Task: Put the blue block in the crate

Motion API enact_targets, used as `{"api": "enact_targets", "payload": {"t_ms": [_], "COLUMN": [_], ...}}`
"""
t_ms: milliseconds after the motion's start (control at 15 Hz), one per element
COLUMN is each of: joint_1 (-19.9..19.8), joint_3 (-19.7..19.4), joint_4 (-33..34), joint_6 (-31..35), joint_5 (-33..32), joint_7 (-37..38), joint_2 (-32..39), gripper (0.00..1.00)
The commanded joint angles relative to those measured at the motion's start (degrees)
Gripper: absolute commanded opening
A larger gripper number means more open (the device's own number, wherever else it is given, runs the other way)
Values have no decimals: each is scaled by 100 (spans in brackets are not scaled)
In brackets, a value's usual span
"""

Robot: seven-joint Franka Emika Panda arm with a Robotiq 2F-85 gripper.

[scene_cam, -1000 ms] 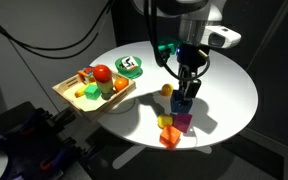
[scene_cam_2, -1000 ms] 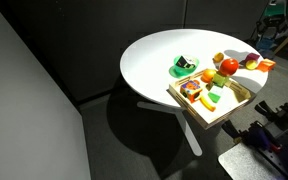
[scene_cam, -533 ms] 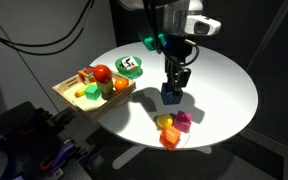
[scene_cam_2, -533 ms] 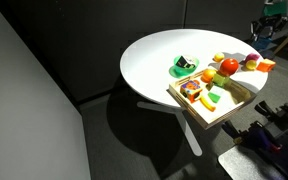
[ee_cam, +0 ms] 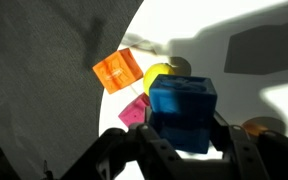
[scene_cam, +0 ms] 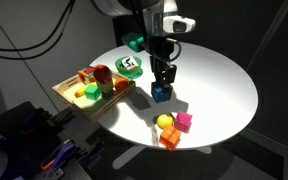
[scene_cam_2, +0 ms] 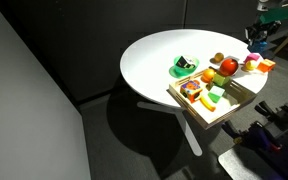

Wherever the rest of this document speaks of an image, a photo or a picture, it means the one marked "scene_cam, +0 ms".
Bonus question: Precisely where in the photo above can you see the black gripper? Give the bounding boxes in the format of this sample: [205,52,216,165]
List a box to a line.
[144,33,182,88]

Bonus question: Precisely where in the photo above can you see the blue block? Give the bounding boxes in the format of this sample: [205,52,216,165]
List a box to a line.
[150,81,174,104]

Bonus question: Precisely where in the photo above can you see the magenta block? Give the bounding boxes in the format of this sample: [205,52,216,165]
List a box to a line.
[173,110,194,134]

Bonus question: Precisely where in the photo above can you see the lime green block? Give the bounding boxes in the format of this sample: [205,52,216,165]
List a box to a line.
[97,79,115,95]

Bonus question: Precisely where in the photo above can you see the orange block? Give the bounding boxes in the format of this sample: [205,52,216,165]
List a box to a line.
[159,125,182,152]

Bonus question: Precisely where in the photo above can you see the wooden crate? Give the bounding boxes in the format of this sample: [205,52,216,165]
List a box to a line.
[52,68,137,123]

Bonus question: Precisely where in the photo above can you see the green bowl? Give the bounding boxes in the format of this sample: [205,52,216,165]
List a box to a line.
[114,55,144,80]

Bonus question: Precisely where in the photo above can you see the black and white cube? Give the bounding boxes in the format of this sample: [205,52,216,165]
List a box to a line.
[121,56,139,71]

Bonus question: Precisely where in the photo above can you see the orange fruit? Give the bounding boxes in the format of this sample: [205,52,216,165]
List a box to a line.
[113,77,131,94]

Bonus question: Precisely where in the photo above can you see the yellow ball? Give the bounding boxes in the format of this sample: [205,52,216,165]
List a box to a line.
[156,113,175,131]

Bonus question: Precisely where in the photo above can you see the red apple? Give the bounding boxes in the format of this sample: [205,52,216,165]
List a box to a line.
[93,64,114,85]

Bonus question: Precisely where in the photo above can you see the colourful soft cube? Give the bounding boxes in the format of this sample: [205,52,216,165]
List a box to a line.
[77,66,97,84]

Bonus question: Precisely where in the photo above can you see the yellow banana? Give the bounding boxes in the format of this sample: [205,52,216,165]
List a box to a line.
[74,87,87,99]

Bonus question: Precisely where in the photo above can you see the purple clamp with orange tips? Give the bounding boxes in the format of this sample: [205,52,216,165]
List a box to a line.
[39,139,77,172]

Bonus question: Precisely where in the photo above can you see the black camera cable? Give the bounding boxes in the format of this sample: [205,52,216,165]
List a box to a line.
[165,37,183,64]

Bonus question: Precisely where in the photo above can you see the teal green mount block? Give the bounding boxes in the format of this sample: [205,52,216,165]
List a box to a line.
[120,31,145,54]

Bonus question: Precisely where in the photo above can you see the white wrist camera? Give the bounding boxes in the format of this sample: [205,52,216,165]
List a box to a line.
[162,14,197,35]

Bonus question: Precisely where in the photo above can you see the black wall cable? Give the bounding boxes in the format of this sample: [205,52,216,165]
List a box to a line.
[0,0,76,53]
[0,0,77,62]

